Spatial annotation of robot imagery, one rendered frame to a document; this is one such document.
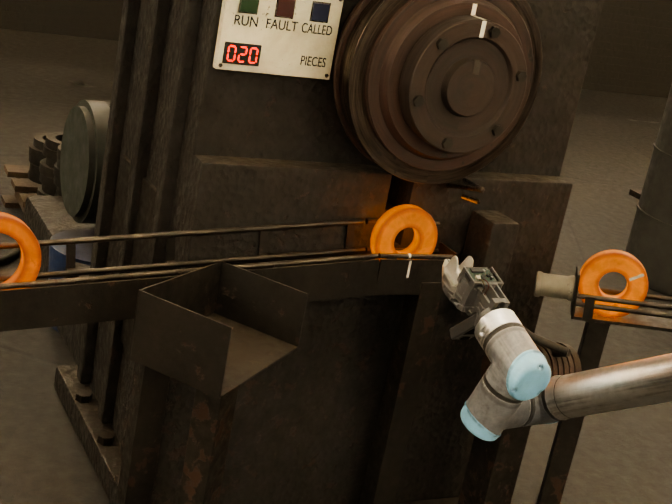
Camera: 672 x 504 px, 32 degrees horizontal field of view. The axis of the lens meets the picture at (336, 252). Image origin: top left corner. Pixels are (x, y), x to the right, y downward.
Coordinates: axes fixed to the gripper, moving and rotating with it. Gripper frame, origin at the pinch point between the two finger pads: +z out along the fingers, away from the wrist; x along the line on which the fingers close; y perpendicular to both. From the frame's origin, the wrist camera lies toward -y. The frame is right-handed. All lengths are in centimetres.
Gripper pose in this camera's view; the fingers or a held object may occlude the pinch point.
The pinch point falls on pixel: (447, 266)
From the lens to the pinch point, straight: 246.9
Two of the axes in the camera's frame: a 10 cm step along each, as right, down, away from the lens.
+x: -8.9, -0.2, -4.6
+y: 3.0, -7.8, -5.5
